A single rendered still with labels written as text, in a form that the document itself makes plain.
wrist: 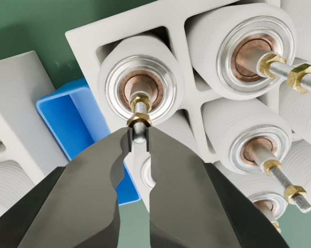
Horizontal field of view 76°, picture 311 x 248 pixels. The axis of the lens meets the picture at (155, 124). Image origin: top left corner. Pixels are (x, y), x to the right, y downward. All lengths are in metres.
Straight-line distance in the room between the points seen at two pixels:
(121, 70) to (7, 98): 0.23
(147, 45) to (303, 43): 0.18
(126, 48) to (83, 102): 0.32
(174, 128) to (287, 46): 0.15
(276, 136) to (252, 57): 0.11
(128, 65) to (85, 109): 0.32
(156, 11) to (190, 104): 0.13
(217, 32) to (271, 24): 0.05
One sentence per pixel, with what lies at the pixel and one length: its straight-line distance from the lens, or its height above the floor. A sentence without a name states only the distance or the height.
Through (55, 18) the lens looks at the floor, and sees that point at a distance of 0.49.
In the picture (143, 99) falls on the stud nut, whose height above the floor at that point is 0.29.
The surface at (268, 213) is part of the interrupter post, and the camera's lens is 0.36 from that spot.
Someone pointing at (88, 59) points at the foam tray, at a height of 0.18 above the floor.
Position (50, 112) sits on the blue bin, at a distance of 0.43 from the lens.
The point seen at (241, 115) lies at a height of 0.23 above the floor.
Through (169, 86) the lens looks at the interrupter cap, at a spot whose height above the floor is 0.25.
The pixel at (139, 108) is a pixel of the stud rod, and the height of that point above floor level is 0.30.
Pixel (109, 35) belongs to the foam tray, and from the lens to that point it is 0.28.
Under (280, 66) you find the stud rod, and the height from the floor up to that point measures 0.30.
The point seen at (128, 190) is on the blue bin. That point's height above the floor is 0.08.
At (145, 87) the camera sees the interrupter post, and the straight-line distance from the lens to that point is 0.20.
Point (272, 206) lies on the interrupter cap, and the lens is 0.38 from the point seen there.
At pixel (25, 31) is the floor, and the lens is 0.51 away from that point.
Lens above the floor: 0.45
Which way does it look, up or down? 61 degrees down
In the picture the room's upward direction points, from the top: 175 degrees clockwise
